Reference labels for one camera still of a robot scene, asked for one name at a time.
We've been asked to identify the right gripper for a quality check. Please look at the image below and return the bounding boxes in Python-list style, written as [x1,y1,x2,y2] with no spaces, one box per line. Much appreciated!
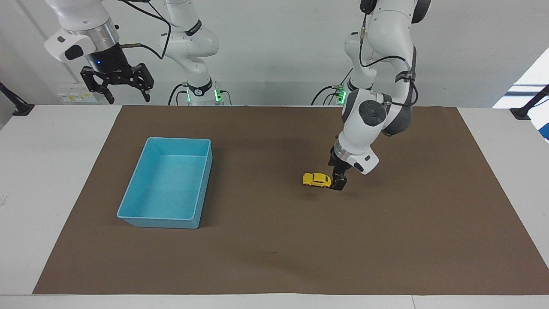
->
[80,42,155,105]

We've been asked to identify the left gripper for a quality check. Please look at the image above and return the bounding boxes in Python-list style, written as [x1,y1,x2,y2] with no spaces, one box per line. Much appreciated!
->
[328,146,349,175]

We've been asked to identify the yellow toy beetle car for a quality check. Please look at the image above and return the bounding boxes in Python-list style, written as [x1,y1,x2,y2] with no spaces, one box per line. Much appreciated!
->
[302,173,332,188]

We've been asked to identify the black stand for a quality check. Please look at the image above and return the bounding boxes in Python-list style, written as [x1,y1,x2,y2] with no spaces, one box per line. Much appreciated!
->
[510,84,549,121]
[0,82,35,117]

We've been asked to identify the light blue plastic bin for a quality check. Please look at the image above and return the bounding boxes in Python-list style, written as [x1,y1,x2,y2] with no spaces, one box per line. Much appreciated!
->
[117,137,214,229]

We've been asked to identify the white wall socket strip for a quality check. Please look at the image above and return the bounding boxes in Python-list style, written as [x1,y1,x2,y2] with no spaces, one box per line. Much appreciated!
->
[57,91,94,104]

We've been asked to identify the black cable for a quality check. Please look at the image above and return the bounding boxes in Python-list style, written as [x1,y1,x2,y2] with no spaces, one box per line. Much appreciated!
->
[359,13,419,107]
[311,85,344,106]
[168,83,190,106]
[117,0,172,60]

